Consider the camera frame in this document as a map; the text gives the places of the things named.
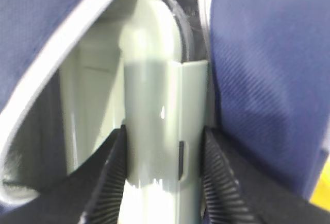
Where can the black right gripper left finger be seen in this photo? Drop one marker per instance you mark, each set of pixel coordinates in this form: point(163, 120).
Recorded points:
point(105, 202)

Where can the green lid glass container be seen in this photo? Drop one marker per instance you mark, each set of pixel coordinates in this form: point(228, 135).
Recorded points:
point(135, 66)

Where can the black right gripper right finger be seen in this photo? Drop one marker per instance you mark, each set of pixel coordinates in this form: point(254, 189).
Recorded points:
point(224, 199)

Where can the navy blue lunch bag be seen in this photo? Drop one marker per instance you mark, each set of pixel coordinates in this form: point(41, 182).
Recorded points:
point(267, 104)

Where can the yellow banana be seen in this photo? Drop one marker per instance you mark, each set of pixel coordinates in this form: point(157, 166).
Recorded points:
point(320, 196)

